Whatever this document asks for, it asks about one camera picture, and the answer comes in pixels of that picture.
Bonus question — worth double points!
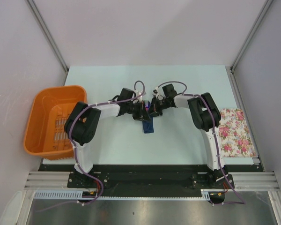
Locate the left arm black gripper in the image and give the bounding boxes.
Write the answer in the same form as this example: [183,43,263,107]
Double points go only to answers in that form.
[126,101,151,122]

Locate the dark blue paper napkin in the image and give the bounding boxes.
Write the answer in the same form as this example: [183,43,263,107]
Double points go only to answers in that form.
[142,118,154,134]

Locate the purple iridescent fork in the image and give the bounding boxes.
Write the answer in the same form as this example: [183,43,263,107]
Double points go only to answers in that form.
[144,100,151,111]

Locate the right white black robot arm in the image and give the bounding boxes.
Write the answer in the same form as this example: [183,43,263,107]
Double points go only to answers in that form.
[148,82,229,188]

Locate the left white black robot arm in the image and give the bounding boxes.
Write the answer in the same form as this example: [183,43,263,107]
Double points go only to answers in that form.
[64,88,151,188]

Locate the floral cloth mat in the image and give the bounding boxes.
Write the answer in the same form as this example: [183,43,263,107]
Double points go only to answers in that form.
[219,108,257,158]

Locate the orange plastic basket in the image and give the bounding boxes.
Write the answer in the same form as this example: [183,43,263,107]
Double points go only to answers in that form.
[23,85,87,160]

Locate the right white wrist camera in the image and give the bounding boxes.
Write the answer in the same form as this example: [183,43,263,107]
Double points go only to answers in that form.
[153,87,161,97]

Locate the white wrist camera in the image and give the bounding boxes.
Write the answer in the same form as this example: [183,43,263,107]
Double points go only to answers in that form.
[134,90,146,101]
[153,87,161,97]

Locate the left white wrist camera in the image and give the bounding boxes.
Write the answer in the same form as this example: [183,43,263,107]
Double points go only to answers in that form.
[134,90,146,101]

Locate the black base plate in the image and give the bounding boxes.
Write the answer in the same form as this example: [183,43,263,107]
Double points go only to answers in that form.
[38,164,264,199]

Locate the white slotted cable duct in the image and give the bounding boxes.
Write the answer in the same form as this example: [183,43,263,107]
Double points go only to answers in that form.
[34,186,225,201]

